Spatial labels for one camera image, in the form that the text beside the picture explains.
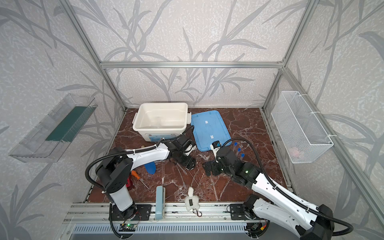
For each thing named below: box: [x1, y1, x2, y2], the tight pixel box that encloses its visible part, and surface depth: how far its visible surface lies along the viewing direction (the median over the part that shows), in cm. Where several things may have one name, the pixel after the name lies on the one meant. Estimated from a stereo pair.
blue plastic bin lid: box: [191, 110, 232, 152], surface depth 108 cm
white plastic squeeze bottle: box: [184, 186, 200, 211], surface depth 76 cm
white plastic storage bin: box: [132, 102, 192, 142], surface depth 101 cm
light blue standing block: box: [155, 185, 166, 220], surface depth 75 cm
